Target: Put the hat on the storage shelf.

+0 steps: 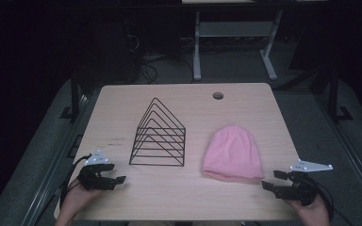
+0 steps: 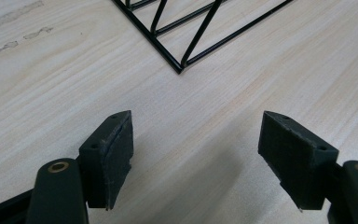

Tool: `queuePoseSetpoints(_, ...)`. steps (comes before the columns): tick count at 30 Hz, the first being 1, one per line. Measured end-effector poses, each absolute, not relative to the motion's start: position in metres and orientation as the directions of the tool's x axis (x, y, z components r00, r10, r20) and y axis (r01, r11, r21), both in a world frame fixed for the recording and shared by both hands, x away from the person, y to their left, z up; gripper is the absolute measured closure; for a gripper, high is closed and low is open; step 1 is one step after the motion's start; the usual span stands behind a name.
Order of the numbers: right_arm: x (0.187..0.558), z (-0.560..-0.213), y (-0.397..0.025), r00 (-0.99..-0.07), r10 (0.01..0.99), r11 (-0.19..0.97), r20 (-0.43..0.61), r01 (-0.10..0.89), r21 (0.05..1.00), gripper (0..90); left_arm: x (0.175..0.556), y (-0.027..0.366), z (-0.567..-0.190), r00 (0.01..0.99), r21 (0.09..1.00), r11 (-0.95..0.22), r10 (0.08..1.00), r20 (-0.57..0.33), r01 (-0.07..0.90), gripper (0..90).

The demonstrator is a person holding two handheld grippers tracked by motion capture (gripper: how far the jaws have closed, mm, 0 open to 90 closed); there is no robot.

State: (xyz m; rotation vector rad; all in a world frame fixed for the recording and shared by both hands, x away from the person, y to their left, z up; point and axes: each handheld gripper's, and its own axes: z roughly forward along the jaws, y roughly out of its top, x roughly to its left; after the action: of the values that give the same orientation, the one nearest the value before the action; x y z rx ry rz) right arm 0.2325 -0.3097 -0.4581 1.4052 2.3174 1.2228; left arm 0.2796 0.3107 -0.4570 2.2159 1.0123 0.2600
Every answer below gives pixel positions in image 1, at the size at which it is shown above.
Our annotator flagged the person's right hand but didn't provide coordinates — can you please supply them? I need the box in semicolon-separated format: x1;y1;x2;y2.
284;195;332;226

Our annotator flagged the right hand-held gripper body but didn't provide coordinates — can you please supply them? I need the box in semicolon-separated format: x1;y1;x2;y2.
276;159;334;207

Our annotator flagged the tangle of black floor cables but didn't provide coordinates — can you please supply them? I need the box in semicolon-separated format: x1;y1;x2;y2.
123;32;196;85

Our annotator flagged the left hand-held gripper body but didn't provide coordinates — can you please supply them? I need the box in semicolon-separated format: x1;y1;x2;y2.
76;150;116;191

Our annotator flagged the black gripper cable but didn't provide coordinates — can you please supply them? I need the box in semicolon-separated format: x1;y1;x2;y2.
58;153;93;209
307;177;355;226

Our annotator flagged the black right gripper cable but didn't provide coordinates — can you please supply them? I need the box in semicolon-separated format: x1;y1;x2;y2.
307;177;355;226

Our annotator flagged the aluminium frame rail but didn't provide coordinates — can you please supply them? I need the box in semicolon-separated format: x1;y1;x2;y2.
313;93;362;218
20;93;92;226

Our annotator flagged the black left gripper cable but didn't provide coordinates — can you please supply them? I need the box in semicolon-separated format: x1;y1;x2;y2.
58;153;93;209

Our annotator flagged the white metal desk frame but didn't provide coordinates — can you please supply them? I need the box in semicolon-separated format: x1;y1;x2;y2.
192;8;284;82

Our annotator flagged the person's left hand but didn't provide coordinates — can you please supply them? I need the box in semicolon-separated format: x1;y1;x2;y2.
60;177;105;219

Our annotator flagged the black wire file rack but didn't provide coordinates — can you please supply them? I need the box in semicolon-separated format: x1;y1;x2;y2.
128;97;188;168

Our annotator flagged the black metal stand post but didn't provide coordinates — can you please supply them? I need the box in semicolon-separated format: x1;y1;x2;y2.
59;70;82;121
327;60;354;122

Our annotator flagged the pink knitted beanie hat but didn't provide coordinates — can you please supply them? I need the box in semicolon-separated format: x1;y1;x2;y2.
201;123;265;185

